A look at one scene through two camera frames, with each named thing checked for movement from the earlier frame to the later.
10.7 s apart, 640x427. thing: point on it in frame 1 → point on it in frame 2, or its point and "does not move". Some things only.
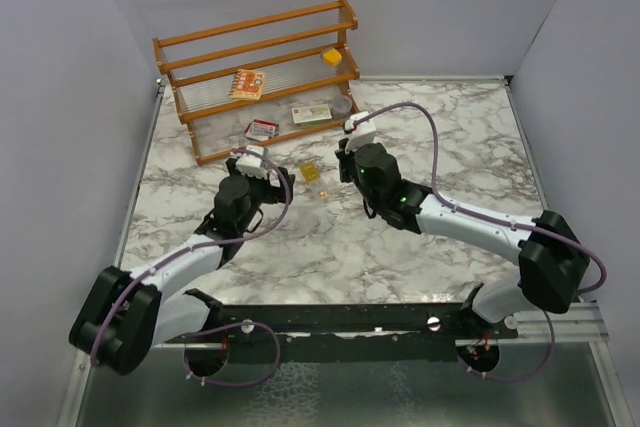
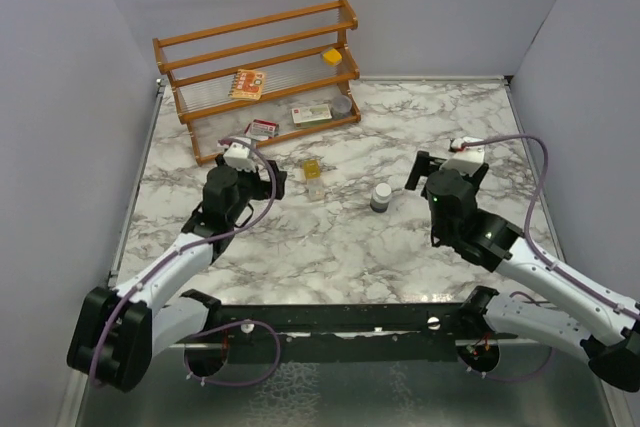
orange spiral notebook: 247,85 does not move
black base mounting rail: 346,333 does not move
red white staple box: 261,129 does not move
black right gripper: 343,159 → 423,167
